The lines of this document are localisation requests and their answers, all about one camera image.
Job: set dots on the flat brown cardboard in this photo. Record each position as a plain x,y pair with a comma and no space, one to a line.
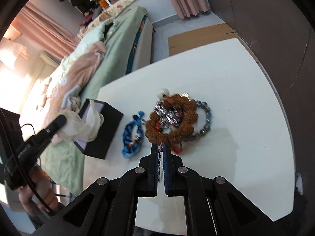
199,37

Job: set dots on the floral cushion bench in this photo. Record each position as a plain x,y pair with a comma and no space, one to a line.
111,12

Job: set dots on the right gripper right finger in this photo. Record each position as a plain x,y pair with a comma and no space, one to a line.
181,181

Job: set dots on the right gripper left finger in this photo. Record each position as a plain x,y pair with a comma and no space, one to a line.
136,183

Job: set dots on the white tissue paper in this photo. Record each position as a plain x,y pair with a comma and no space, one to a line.
77,128

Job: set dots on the pale green quilt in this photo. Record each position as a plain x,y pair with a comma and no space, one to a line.
92,36

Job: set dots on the green bed sheet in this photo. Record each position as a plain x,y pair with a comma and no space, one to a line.
63,161

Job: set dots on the pink window curtain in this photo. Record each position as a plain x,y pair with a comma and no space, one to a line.
40,28

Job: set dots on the left hand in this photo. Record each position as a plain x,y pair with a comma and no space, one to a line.
25,194

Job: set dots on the pink fleece blanket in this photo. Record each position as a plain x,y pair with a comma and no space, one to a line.
65,95

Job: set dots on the black jewelry box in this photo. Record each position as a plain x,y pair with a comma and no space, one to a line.
100,145

